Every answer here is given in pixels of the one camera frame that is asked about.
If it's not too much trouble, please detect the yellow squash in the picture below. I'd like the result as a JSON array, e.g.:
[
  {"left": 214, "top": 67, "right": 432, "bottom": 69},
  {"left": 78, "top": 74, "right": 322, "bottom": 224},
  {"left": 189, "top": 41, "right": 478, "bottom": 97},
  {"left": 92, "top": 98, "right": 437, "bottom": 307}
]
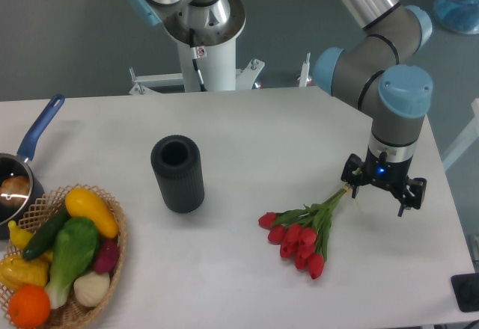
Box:
[{"left": 65, "top": 188, "right": 119, "bottom": 239}]

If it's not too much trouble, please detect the blue plastic container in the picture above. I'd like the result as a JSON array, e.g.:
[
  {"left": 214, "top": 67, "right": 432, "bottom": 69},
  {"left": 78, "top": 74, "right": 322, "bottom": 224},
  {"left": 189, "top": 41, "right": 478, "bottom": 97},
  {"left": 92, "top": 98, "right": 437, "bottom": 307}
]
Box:
[{"left": 433, "top": 0, "right": 478, "bottom": 35}]

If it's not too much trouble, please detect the blue handled saucepan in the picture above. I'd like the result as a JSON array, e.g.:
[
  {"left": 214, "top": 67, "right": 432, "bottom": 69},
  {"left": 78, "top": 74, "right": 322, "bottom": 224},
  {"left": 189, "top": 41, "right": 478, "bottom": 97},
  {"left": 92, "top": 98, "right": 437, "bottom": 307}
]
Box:
[{"left": 1, "top": 94, "right": 65, "bottom": 240}]

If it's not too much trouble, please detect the orange fruit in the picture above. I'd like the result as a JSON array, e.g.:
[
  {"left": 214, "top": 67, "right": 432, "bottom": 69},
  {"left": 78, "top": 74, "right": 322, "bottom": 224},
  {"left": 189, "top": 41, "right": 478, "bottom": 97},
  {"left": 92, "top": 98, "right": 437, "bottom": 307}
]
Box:
[{"left": 7, "top": 285, "right": 50, "bottom": 328}]

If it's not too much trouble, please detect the brown bread roll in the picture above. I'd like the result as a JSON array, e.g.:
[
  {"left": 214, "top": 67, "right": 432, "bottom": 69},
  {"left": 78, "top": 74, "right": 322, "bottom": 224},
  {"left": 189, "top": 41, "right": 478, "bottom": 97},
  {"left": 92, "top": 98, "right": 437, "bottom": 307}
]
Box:
[{"left": 1, "top": 176, "right": 30, "bottom": 209}]

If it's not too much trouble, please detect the white garlic bulb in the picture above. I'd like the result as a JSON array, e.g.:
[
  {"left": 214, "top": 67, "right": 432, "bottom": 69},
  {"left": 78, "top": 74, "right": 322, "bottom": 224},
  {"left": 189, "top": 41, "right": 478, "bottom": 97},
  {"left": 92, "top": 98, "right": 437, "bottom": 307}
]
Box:
[{"left": 73, "top": 271, "right": 110, "bottom": 307}]

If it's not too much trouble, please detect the small yellow pepper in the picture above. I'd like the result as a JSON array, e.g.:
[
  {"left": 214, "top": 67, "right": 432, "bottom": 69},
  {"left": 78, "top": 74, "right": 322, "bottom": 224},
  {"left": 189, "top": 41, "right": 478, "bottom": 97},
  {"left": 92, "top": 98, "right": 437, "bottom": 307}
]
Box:
[{"left": 7, "top": 221, "right": 34, "bottom": 250}]

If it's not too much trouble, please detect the purple red radish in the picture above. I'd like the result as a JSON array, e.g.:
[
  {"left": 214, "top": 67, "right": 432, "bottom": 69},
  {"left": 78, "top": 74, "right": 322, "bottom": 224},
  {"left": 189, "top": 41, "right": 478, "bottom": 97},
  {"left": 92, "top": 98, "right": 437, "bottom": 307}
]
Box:
[{"left": 93, "top": 239, "right": 120, "bottom": 274}]

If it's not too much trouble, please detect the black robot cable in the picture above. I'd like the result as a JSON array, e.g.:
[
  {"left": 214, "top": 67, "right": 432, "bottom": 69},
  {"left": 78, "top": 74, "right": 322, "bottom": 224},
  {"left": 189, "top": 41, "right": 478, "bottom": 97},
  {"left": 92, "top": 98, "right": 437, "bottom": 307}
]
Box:
[{"left": 188, "top": 28, "right": 208, "bottom": 92}]

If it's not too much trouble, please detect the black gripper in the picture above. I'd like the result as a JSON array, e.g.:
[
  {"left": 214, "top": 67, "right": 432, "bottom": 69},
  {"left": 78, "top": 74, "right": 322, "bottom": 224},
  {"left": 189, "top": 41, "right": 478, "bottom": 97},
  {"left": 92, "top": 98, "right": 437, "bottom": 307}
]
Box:
[{"left": 341, "top": 150, "right": 427, "bottom": 217}]

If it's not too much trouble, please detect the yellow corn cob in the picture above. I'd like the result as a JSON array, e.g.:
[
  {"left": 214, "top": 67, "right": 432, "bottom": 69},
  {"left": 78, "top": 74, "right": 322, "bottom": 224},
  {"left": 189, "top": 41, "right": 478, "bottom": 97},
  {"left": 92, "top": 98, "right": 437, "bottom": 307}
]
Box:
[{"left": 1, "top": 255, "right": 49, "bottom": 292}]

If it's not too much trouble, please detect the green cucumber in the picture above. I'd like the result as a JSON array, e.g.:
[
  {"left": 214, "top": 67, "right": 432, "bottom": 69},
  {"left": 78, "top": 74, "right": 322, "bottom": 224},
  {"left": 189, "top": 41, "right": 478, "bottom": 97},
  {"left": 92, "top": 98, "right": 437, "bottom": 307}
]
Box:
[{"left": 22, "top": 206, "right": 70, "bottom": 260}]

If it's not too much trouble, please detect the dark grey ribbed vase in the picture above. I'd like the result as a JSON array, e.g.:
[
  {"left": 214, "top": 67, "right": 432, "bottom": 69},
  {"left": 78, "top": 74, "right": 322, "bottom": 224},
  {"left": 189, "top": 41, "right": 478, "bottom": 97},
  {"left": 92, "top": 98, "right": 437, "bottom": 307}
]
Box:
[{"left": 150, "top": 135, "right": 205, "bottom": 214}]

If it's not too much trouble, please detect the black device at edge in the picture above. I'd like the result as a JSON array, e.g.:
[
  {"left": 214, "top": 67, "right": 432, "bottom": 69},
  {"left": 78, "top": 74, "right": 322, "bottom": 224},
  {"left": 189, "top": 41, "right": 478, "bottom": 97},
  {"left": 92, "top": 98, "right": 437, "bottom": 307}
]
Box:
[{"left": 451, "top": 273, "right": 479, "bottom": 313}]

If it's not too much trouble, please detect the white frame bar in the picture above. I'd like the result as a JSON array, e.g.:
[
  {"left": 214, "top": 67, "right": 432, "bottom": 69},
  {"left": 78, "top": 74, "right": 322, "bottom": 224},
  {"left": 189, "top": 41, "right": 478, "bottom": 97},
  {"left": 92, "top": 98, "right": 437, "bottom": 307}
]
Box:
[{"left": 441, "top": 98, "right": 478, "bottom": 171}]

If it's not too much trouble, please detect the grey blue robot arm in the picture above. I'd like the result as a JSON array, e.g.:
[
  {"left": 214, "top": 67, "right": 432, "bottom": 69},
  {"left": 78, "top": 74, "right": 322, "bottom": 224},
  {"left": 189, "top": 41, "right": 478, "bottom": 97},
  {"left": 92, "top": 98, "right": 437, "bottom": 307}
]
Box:
[{"left": 128, "top": 0, "right": 433, "bottom": 209}]

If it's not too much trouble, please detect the red tulip bouquet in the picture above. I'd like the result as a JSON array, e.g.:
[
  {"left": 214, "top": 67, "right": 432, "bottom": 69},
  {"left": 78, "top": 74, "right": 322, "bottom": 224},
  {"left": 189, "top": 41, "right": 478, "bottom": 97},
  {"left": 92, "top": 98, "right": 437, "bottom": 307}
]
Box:
[{"left": 257, "top": 186, "right": 348, "bottom": 280}]

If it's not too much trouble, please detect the green bok choy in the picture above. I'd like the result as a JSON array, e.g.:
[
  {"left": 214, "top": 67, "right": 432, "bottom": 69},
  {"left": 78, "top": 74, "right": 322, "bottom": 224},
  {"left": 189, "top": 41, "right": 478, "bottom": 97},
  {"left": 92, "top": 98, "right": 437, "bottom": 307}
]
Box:
[{"left": 45, "top": 217, "right": 99, "bottom": 310}]

